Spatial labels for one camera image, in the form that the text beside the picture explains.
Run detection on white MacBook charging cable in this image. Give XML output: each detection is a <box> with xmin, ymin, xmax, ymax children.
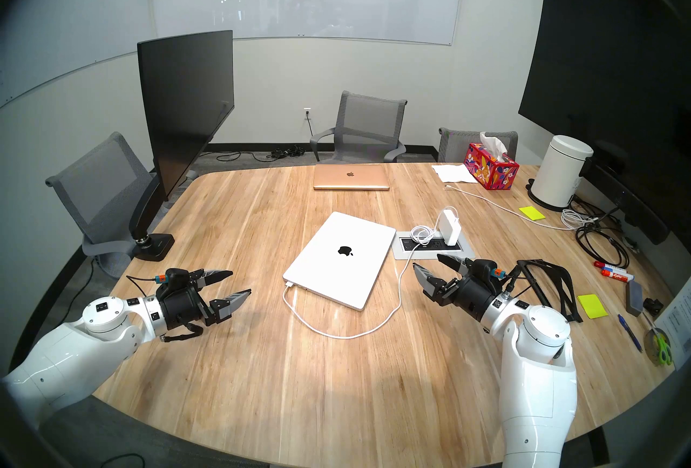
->
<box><xmin>283</xmin><ymin>207</ymin><xmax>459</xmax><ymax>340</ymax></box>

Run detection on large black wall television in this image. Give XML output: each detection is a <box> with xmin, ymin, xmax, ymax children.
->
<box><xmin>518</xmin><ymin>0</ymin><xmax>691</xmax><ymax>235</ymax></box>

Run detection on white printed paper sheet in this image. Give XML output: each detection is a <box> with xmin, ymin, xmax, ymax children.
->
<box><xmin>653</xmin><ymin>289</ymin><xmax>691</xmax><ymax>370</ymax></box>

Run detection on grey mesh office chair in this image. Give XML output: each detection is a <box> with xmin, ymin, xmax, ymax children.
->
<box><xmin>310</xmin><ymin>91</ymin><xmax>408</xmax><ymax>164</ymax></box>
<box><xmin>438</xmin><ymin>127</ymin><xmax>519</xmax><ymax>164</ymax></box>
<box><xmin>45</xmin><ymin>132</ymin><xmax>162</xmax><ymax>279</ymax></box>

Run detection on large yellow sticky note pad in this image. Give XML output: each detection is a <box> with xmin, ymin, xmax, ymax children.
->
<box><xmin>577</xmin><ymin>293</ymin><xmax>609</xmax><ymax>320</ymax></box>

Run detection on right gripper cable orange plug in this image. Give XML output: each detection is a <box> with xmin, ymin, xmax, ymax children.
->
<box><xmin>491</xmin><ymin>263</ymin><xmax>540</xmax><ymax>307</ymax></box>

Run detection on coiled black cable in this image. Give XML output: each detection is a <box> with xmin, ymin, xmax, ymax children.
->
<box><xmin>572</xmin><ymin>197</ymin><xmax>632</xmax><ymax>269</ymax></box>

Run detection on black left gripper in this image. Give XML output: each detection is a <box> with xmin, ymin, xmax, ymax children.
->
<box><xmin>157</xmin><ymin>268</ymin><xmax>253</xmax><ymax>331</ymax></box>

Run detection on left gripper cable orange plug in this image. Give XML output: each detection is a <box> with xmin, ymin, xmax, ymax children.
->
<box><xmin>127</xmin><ymin>273</ymin><xmax>169</xmax><ymax>301</ymax></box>

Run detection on white paper napkin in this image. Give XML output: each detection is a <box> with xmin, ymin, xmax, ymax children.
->
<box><xmin>431</xmin><ymin>164</ymin><xmax>478</xmax><ymax>184</ymax></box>

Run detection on gold closed MacBook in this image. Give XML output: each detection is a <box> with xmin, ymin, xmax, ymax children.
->
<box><xmin>313</xmin><ymin>164</ymin><xmax>390</xmax><ymax>191</ymax></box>

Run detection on silver closed MacBook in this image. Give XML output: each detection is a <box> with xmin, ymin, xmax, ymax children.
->
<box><xmin>283</xmin><ymin>212</ymin><xmax>397</xmax><ymax>312</ymax></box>

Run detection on colourful floral tissue box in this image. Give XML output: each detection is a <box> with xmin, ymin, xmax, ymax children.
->
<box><xmin>466</xmin><ymin>132</ymin><xmax>520</xmax><ymax>191</ymax></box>

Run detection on green handled scissors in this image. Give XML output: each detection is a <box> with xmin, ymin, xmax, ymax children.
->
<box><xmin>648</xmin><ymin>318</ymin><xmax>673</xmax><ymax>366</ymax></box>

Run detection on gripper cable orange plug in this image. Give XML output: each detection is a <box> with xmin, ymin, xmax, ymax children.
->
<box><xmin>491</xmin><ymin>263</ymin><xmax>540</xmax><ymax>307</ymax></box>
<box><xmin>127</xmin><ymin>273</ymin><xmax>169</xmax><ymax>301</ymax></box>

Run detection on long white cable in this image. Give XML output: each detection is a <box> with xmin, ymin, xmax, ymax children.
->
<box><xmin>445</xmin><ymin>185</ymin><xmax>597</xmax><ymax>231</ymax></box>

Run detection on silver table power outlet box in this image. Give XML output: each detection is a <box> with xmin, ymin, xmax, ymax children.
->
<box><xmin>391</xmin><ymin>228</ymin><xmax>476</xmax><ymax>261</ymax></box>

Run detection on blue pen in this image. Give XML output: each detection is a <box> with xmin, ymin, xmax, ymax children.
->
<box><xmin>618</xmin><ymin>314</ymin><xmax>643</xmax><ymax>353</ymax></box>

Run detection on black floor cable bundle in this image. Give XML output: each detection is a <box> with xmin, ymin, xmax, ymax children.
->
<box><xmin>202</xmin><ymin>146</ymin><xmax>306</xmax><ymax>162</ymax></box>

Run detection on grey whiteboard eraser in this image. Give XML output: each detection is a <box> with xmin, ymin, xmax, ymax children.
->
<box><xmin>625</xmin><ymin>281</ymin><xmax>645</xmax><ymax>317</ymax></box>

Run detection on white power adapter brick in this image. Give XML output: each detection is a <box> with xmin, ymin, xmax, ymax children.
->
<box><xmin>436</xmin><ymin>208</ymin><xmax>460</xmax><ymax>247</ymax></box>

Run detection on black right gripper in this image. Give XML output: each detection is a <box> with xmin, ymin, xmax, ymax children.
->
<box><xmin>412</xmin><ymin>254</ymin><xmax>511</xmax><ymax>320</ymax></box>

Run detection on black desk monitor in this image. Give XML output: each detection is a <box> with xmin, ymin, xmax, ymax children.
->
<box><xmin>137</xmin><ymin>30</ymin><xmax>235</xmax><ymax>201</ymax></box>

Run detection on black folding laptop stand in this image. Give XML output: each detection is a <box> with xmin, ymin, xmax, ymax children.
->
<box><xmin>516</xmin><ymin>258</ymin><xmax>585</xmax><ymax>324</ymax></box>

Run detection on white cylindrical bin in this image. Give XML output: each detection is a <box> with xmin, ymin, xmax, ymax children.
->
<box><xmin>527</xmin><ymin>135</ymin><xmax>594</xmax><ymax>212</ymax></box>

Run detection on black video bar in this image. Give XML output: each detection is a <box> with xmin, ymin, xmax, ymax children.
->
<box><xmin>578</xmin><ymin>157</ymin><xmax>670</xmax><ymax>245</ymax></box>

